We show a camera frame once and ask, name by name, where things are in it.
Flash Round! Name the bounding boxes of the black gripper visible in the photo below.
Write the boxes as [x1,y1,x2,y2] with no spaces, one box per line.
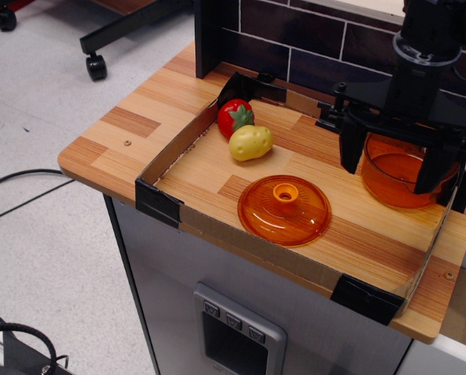
[317,63,466,195]

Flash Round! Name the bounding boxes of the orange transparent pot lid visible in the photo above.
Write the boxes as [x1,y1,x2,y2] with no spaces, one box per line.
[237,175,332,248]

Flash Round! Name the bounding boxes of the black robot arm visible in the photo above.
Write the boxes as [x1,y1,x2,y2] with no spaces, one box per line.
[320,1,466,195]

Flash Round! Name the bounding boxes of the orange transparent pot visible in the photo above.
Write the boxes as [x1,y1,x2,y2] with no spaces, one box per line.
[361,134,460,209]

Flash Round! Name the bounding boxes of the dark brick pattern backsplash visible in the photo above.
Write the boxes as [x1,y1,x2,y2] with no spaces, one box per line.
[195,1,403,94]

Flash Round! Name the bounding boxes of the yellow toy potato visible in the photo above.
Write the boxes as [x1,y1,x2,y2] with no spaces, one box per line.
[228,125,274,162]

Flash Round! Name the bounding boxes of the cardboard fence with black tape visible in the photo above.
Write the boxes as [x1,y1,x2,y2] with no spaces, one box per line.
[135,70,466,324]

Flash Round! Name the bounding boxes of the red toy strawberry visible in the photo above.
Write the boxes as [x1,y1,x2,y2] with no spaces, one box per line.
[217,98,255,140]

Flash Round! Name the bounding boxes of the grey cabinet with control panel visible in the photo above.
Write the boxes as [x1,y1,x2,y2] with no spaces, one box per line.
[103,195,466,375]

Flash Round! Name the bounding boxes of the black chair base with caster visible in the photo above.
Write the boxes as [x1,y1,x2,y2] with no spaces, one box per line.
[80,1,193,81]

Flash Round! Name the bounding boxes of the black caster wheel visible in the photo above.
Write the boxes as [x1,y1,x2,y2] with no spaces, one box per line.
[0,0,17,32]

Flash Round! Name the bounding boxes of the black floor cable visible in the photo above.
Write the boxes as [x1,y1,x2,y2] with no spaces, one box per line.
[0,168,76,223]

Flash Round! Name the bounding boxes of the black coiled cable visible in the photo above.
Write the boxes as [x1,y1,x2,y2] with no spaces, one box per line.
[0,307,70,375]

